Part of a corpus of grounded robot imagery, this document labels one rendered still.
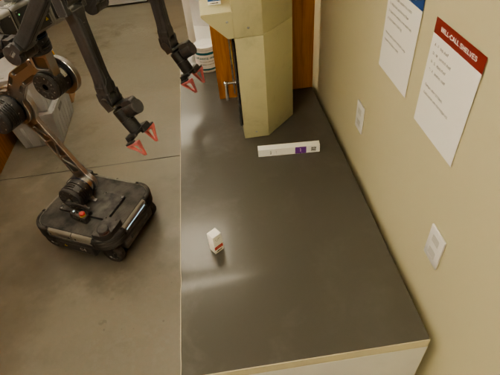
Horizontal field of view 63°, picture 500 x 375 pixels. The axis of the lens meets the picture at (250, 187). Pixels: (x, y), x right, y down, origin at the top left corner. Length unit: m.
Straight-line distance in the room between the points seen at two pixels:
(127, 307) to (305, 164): 1.38
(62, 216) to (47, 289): 0.45
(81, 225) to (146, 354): 0.89
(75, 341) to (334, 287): 1.63
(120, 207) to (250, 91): 1.33
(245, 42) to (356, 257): 0.89
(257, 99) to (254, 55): 0.20
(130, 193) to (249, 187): 1.33
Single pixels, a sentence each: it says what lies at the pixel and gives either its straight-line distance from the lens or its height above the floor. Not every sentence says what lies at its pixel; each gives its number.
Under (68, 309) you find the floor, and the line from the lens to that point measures 2.71.
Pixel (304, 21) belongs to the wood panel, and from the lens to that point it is 2.09.
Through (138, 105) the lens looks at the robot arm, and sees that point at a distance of 1.67.
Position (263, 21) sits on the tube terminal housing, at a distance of 1.65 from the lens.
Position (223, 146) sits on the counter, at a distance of 1.86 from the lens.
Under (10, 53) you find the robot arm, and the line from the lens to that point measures 1.86.
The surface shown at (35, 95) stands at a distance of 3.74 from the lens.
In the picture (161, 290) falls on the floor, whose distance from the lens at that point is 2.56.
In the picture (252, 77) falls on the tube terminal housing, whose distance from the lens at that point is 1.74.
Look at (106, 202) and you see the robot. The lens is 2.80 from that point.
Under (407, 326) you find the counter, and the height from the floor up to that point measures 0.94.
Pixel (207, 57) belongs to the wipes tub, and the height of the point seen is 1.03.
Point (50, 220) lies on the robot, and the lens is 2.88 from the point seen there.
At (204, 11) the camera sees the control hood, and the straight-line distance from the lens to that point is 1.66.
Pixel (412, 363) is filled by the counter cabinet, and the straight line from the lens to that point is 1.44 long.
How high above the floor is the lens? 2.07
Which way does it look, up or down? 43 degrees down
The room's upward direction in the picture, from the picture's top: 6 degrees counter-clockwise
